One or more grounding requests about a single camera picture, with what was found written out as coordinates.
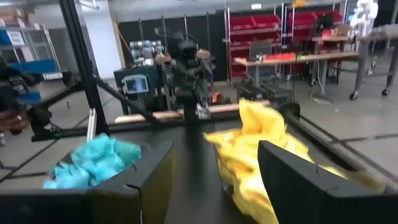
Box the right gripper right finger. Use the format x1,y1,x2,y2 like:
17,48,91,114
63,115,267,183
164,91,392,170
257,140,398,224

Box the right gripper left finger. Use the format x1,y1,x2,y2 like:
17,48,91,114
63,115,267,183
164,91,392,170
0,139,177,224

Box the blue microfiber towel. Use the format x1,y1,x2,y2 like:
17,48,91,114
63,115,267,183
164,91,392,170
42,160,96,190
70,133,142,177

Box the clear plastic basket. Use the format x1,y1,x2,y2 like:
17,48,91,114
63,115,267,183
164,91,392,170
42,139,147,191
203,102,386,224

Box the blue cart with screen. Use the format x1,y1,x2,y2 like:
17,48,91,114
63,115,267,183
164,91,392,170
113,65,163,114

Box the red bin shelf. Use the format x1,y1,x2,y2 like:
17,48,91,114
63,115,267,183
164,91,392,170
283,2,346,60
224,6,284,85

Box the black boxes under table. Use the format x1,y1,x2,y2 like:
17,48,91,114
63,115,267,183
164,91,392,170
236,82,295,105

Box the person's hand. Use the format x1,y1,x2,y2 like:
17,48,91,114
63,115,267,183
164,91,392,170
0,108,31,135

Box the black table mat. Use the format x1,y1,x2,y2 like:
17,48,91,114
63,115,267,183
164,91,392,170
108,119,357,224

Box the wooden top work table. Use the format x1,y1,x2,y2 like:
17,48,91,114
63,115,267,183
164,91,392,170
233,51,361,103

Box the white figure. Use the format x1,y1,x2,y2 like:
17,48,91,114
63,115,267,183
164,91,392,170
349,0,379,37

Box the metal cart with casters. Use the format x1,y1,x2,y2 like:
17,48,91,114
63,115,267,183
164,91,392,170
348,24,398,101

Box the black diagonal frame brace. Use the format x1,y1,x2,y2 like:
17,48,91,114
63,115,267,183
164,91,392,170
92,74,162,125
29,79,86,142

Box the silver mounting bracket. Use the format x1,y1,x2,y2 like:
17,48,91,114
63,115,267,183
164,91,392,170
86,108,98,141

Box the black aluminium frame post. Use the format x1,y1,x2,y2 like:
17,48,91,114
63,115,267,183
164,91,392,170
58,0,110,136

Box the wire shelf with blue bins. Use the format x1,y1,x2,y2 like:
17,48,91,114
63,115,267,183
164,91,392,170
0,7,65,105

